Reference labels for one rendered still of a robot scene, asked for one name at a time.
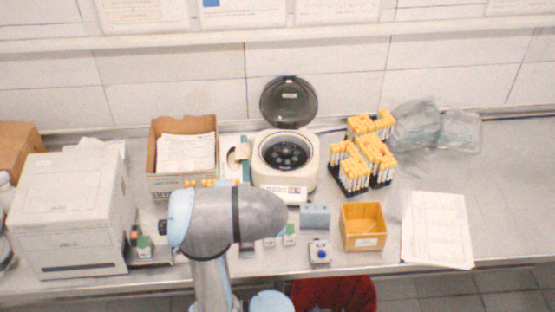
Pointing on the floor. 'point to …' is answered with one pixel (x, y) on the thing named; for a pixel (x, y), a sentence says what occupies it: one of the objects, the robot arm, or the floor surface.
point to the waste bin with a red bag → (335, 294)
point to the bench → (512, 230)
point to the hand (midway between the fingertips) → (173, 251)
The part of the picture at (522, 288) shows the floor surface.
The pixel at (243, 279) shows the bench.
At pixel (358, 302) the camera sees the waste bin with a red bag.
